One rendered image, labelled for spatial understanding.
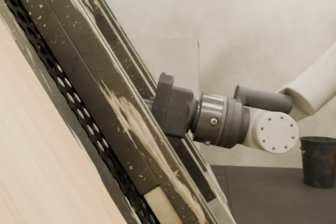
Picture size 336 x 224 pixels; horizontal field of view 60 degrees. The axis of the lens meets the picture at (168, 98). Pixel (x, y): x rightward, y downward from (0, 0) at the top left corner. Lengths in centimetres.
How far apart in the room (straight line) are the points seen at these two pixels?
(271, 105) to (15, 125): 40
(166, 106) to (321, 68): 27
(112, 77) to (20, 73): 17
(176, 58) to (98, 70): 359
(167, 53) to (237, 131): 358
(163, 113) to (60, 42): 19
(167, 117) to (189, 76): 349
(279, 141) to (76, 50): 33
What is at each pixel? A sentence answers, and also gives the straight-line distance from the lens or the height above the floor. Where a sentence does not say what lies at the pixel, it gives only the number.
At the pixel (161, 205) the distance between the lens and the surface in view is 45.
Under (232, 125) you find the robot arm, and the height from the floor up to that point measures 123.
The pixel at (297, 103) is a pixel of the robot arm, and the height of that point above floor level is 127.
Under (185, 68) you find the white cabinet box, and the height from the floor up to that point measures 164.
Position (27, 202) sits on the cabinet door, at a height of 122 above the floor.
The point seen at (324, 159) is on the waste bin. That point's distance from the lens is 456.
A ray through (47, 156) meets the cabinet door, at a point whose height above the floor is 124.
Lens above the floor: 128
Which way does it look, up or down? 1 degrees down
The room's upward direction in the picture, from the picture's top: straight up
